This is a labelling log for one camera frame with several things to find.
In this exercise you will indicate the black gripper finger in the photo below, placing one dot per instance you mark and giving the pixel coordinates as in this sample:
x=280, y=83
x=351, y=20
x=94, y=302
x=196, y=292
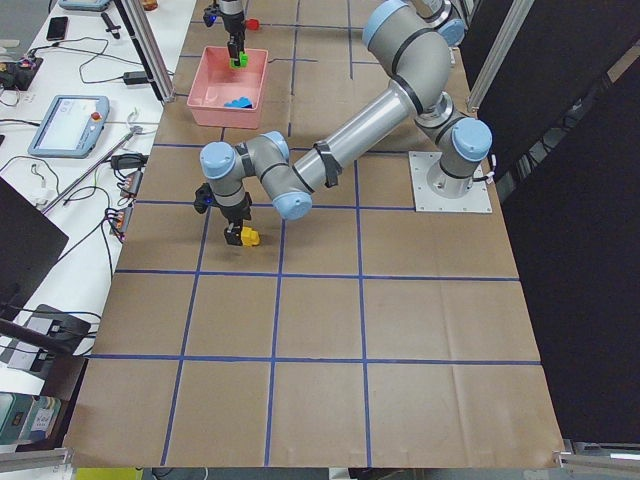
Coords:
x=234, y=52
x=233, y=234

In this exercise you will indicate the teach pendant tablet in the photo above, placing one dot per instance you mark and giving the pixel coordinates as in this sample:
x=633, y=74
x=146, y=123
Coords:
x=71, y=127

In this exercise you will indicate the red toy block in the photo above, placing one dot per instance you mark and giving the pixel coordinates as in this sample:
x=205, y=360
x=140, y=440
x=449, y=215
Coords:
x=253, y=24

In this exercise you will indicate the black monitor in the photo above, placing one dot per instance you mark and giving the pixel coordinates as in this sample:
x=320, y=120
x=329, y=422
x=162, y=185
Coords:
x=30, y=246

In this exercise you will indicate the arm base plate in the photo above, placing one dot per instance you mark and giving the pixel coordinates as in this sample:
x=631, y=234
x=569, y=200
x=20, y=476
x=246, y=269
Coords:
x=436, y=192

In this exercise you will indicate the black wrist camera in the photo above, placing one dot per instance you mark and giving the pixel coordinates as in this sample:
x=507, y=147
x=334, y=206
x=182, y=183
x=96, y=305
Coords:
x=204, y=198

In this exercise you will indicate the pink plastic box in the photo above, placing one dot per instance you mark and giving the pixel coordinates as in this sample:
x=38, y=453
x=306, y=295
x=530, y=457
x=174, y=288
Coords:
x=215, y=83

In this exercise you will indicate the aluminium frame post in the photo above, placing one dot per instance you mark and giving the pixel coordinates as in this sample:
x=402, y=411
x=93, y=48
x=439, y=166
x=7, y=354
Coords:
x=140, y=32

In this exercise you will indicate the black smartphone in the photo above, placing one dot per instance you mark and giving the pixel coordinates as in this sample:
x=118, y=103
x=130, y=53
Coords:
x=57, y=28

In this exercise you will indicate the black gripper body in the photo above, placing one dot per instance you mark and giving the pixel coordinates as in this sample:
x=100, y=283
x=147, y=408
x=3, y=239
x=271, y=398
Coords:
x=235, y=212
x=233, y=25

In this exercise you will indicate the blue toy block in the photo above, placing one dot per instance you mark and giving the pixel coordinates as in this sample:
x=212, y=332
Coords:
x=242, y=102

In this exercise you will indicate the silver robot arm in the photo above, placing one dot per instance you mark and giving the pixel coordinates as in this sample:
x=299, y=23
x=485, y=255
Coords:
x=409, y=41
x=232, y=13

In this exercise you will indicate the green toy block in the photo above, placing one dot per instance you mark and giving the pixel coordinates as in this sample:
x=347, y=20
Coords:
x=240, y=62

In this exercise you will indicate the yellow toy block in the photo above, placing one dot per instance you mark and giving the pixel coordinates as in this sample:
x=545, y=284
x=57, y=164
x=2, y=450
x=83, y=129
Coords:
x=249, y=237

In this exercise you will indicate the black device on desk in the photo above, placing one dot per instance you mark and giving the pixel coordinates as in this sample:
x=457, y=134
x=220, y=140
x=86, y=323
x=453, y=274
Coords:
x=67, y=330

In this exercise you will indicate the metal rod on desk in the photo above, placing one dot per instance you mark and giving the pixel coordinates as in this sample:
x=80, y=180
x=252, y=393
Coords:
x=133, y=131

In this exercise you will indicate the black power adapter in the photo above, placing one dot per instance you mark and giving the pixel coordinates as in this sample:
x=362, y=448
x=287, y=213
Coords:
x=135, y=78

